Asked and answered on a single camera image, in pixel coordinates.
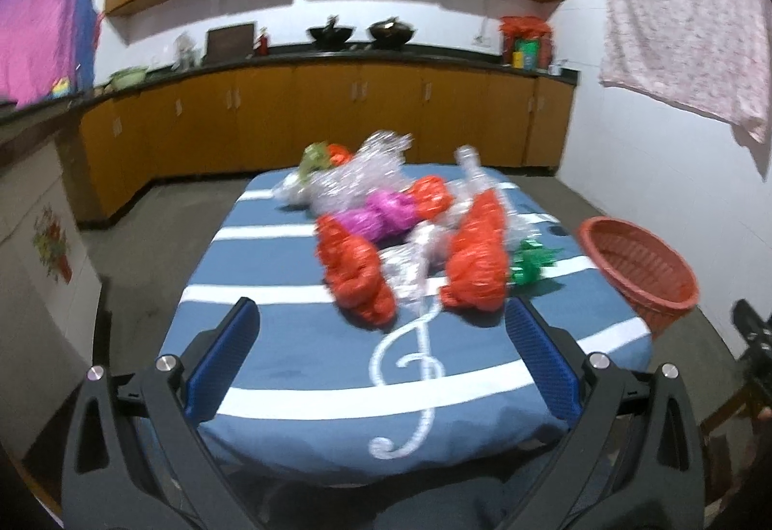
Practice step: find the green pot on counter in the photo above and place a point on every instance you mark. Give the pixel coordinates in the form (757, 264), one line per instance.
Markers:
(128, 77)

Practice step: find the clear bubble wrap right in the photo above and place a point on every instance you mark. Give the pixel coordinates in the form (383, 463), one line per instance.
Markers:
(475, 181)

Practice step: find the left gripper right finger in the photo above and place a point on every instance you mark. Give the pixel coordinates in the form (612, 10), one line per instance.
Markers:
(632, 457)

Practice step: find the green plastic bag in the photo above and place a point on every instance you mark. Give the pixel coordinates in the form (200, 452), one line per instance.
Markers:
(529, 260)

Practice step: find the dark cutting board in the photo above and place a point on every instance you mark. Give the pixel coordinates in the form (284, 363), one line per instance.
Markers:
(227, 44)

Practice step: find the white clear plastic bag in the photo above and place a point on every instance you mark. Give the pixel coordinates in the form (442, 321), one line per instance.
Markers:
(406, 266)

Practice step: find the black wok left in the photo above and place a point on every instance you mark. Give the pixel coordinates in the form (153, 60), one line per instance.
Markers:
(331, 37)

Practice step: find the black lidded wok right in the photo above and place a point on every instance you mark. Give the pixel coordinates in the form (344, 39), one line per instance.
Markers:
(391, 33)

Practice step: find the small red plastic bag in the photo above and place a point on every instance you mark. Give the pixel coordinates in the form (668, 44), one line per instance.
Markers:
(353, 274)

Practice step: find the clear bubble wrap left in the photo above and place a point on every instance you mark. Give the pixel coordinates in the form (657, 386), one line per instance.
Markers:
(377, 164)

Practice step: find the red plastic trash basket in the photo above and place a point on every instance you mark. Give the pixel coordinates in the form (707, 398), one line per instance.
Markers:
(656, 281)

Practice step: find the large red plastic bag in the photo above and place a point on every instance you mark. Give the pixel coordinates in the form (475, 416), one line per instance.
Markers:
(478, 264)

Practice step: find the black countertop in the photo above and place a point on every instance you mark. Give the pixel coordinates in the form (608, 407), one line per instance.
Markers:
(13, 117)

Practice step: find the pink floral hanging cloth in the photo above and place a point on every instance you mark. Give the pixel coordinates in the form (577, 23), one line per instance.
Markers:
(712, 57)

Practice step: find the blue striped tablecloth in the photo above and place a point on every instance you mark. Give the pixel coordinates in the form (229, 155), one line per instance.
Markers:
(325, 401)

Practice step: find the olive green bag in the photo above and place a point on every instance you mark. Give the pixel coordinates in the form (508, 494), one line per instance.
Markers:
(315, 157)

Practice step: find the clear jar on counter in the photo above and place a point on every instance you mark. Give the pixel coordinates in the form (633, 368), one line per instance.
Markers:
(185, 52)

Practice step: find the lower wooden kitchen cabinets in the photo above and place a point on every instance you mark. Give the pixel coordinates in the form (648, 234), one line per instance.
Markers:
(261, 118)

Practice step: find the purple hanging cloth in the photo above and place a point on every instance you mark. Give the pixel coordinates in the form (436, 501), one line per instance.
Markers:
(48, 48)

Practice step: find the red bottle on counter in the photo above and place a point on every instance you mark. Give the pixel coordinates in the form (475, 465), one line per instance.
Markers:
(262, 44)

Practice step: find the red bag with containers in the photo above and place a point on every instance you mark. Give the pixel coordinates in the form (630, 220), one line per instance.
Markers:
(526, 42)

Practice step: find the orange bag at back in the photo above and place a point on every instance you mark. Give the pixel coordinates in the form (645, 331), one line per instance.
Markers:
(338, 155)

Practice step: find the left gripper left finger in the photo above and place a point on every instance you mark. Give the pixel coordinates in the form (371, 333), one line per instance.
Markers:
(108, 482)

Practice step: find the clear bubble wrap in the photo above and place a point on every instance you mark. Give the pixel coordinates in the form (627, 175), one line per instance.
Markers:
(475, 181)
(377, 164)

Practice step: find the red bag centre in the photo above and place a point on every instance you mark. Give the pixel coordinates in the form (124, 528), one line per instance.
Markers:
(431, 196)

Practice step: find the magenta plastic bag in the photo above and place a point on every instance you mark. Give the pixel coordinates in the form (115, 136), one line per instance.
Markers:
(385, 214)

